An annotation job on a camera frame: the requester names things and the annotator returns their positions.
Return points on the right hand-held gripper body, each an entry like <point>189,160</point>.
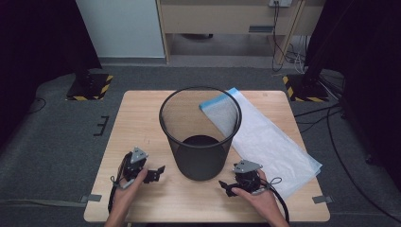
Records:
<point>247,179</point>

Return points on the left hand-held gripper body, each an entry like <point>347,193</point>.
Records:
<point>132,167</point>

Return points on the black mesh trash can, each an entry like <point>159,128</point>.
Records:
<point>200,162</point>

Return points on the white plastic bag blue edge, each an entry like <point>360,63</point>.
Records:
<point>271,145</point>

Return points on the person's right hand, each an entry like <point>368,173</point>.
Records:
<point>263,200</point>

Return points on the person's left hand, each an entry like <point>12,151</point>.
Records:
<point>124,197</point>

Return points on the grey tape piece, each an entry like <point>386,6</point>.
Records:
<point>322,199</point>
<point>91,198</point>

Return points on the black stand base striped edge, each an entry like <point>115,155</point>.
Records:
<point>304,90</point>
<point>90,88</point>

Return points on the dark curtain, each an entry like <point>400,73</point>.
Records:
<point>34,47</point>
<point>372,47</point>

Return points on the light wooden desk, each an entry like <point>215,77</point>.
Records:
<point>220,19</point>

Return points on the grey power strip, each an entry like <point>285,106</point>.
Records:
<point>280,2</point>

